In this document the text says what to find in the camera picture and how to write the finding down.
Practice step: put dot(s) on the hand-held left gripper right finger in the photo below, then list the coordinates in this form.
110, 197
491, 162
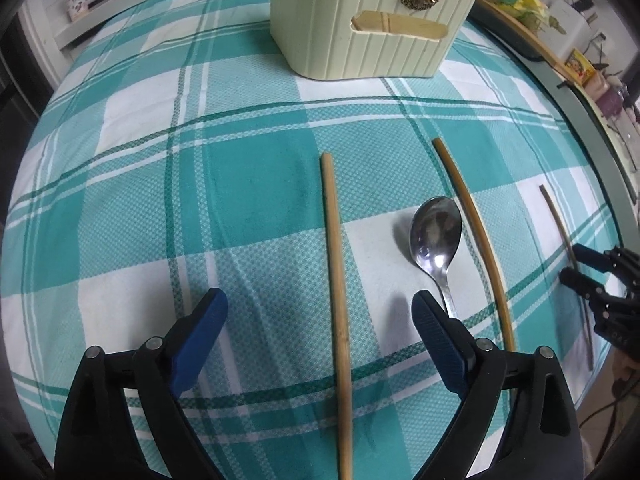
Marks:
440, 345

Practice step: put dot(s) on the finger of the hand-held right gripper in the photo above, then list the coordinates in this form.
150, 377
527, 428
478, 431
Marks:
592, 256
580, 284

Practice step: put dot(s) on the cream utensil holder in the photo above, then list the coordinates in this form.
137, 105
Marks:
350, 35

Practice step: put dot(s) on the yellow printed box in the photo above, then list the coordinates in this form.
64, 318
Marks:
581, 66

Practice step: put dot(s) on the dark grey refrigerator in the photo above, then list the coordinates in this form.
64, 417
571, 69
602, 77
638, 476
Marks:
22, 75

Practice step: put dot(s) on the purple pot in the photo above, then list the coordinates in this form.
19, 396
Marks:
614, 97

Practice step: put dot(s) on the wooden cutting board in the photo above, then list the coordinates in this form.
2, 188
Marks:
525, 35

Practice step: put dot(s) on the white knife block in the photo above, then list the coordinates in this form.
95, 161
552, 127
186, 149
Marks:
575, 7

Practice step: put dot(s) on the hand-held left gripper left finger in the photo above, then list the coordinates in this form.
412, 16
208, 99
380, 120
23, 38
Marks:
197, 345

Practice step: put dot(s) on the metal spoon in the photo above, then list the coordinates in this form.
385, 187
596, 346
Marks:
434, 232

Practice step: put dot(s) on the bag of colourful sponges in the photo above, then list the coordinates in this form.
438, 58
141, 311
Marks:
515, 2

